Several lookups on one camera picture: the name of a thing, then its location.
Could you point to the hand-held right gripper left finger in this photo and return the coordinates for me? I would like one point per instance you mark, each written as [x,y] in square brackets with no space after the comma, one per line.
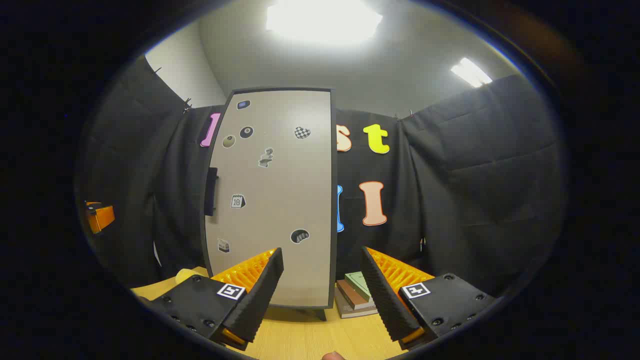
[257,295]

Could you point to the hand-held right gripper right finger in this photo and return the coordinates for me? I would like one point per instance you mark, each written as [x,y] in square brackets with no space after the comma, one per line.
[385,295]

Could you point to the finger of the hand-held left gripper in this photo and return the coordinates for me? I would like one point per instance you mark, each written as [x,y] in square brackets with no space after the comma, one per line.
[101,217]

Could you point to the grey cabinet door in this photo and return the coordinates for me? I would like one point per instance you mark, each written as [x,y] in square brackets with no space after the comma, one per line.
[280,190]

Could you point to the brown book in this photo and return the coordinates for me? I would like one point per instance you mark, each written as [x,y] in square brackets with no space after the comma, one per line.
[352,296]

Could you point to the pale yellow oval lump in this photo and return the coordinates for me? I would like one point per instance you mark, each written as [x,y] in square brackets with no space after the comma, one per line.
[187,276]

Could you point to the black backdrop cloth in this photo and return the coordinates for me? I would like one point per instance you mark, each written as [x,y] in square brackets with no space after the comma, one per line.
[475,190]

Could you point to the ceiling light panel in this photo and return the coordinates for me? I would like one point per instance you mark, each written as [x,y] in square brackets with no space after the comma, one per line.
[471,72]
[322,22]

